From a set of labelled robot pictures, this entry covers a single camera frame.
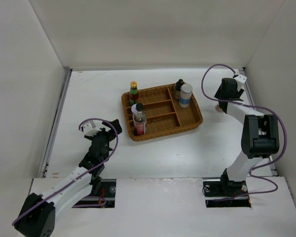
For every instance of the woven wicker divided basket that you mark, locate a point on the woven wicker divided basket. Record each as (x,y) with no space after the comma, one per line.
(164,115)

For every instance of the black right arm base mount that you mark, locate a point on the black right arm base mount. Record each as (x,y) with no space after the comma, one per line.
(219,195)

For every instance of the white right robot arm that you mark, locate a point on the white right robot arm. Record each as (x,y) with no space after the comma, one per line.
(260,136)

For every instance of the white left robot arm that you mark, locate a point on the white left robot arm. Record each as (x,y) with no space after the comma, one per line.
(40,212)

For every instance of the yellow-capped green-label sauce bottle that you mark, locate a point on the yellow-capped green-label sauce bottle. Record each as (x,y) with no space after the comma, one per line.
(133,93)

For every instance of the silver-capped white blue jar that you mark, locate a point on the silver-capped white blue jar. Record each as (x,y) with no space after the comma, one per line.
(185,95)

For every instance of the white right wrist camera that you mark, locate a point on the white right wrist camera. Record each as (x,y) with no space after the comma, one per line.
(240,79)

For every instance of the black-capped pepper grinder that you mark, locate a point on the black-capped pepper grinder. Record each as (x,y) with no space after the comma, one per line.
(177,88)

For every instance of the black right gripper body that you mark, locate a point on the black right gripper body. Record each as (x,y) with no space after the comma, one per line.
(218,94)

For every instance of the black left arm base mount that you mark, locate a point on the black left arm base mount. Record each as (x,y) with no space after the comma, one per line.
(102,195)

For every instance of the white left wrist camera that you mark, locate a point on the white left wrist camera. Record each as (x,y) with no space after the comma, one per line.
(89,129)

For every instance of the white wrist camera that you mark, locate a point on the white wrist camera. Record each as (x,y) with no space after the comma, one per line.
(240,79)
(89,129)

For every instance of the dark soy sauce bottle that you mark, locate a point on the dark soy sauce bottle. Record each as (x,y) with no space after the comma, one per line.
(140,119)

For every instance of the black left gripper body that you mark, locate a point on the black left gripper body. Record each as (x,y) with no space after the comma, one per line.
(108,135)

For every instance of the pink-capped spice shaker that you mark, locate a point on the pink-capped spice shaker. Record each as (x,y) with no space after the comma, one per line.
(219,108)

